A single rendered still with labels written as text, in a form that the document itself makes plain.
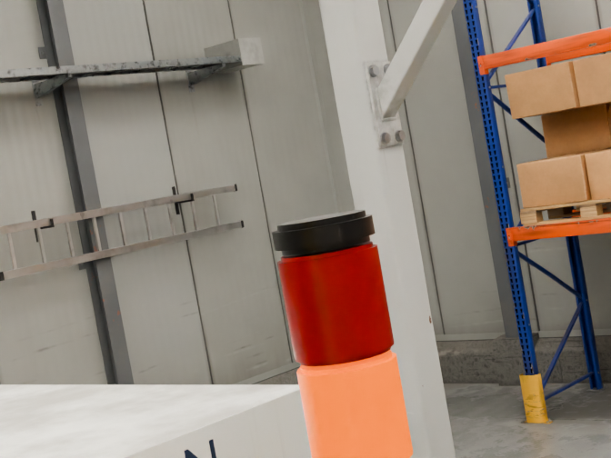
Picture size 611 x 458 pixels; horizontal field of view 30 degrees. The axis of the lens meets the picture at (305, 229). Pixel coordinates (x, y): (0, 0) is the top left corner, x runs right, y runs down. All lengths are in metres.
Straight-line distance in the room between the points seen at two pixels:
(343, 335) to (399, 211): 2.60
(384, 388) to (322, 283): 0.06
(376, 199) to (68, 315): 6.82
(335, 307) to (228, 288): 10.40
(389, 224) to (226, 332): 7.86
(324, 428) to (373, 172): 2.57
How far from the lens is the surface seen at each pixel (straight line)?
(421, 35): 3.01
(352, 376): 0.54
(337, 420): 0.55
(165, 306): 10.40
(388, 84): 3.08
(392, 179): 3.12
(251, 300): 11.14
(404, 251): 3.13
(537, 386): 9.49
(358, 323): 0.54
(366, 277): 0.54
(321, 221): 0.54
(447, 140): 11.24
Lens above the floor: 2.37
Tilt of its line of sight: 3 degrees down
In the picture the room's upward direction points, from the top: 10 degrees counter-clockwise
